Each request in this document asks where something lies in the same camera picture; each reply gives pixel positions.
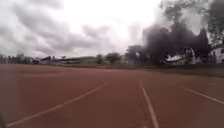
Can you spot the red running track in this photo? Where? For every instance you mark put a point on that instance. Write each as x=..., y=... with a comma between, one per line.
x=100, y=106

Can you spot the group of tall dark trees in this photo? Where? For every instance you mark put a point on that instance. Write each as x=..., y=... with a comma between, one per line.
x=160, y=43

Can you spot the row of distant trees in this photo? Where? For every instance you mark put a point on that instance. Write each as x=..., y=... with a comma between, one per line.
x=20, y=59

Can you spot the long low building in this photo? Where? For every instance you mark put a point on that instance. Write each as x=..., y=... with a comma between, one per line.
x=80, y=60

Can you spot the small distant tree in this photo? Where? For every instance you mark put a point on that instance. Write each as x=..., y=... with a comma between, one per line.
x=113, y=57

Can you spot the white building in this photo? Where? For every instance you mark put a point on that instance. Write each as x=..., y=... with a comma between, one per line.
x=176, y=59

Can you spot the grass strip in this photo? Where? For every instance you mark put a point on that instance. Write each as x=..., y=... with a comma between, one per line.
x=196, y=71

